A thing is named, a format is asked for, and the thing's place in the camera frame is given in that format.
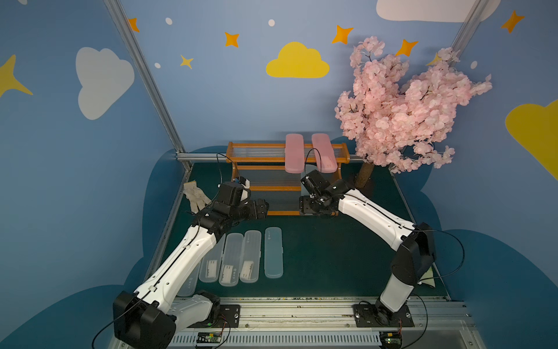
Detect clear pencil case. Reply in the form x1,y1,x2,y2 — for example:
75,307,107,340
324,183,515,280
198,238,225,283
219,233,244,287
239,230,262,284
177,264,200,298

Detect pink blossom artificial tree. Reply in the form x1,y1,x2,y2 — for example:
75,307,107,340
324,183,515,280
335,36,493,174

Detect beige knit work glove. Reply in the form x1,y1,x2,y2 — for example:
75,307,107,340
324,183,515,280
183,181,212,214

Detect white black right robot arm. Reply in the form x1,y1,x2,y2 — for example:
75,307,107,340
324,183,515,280
299,170,436,319

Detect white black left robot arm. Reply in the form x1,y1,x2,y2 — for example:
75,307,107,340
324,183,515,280
113,177,269,348

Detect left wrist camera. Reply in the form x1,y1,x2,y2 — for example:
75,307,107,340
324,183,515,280
236,176,251,190

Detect green black work glove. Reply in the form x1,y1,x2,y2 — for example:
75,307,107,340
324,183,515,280
418,267,436,288

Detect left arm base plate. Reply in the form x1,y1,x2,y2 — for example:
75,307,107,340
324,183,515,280
190,305,241,329

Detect clear pencil case far left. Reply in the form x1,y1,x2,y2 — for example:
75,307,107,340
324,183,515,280
177,264,200,298

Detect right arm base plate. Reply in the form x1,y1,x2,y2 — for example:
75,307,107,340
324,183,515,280
353,302,415,328

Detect left green circuit board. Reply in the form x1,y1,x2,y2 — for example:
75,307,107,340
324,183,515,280
196,332,222,346

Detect pink pencil case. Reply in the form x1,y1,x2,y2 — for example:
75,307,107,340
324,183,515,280
284,133,305,174
312,133,338,174

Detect right circuit board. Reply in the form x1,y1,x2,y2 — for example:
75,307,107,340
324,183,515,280
379,332,403,349

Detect aluminium front rail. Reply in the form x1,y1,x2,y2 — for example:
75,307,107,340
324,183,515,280
167,296,485,348

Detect light blue pencil case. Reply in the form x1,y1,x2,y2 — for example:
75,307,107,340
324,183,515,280
264,227,283,279

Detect orange three-tier shelf rack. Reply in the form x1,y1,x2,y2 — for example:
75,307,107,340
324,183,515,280
226,140,350,216

